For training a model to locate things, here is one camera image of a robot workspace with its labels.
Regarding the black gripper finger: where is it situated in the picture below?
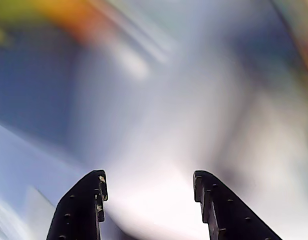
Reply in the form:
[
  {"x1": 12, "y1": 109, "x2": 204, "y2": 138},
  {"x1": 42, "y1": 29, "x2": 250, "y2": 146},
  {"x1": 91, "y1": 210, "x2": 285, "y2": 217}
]
[
  {"x1": 46, "y1": 169, "x2": 109, "y2": 240},
  {"x1": 193, "y1": 170, "x2": 282, "y2": 240}
]

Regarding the blue wooden toy kitchen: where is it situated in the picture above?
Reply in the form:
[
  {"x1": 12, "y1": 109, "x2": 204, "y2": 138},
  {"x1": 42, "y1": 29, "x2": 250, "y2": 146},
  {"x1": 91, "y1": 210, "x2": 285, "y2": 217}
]
[{"x1": 0, "y1": 0, "x2": 308, "y2": 240}]

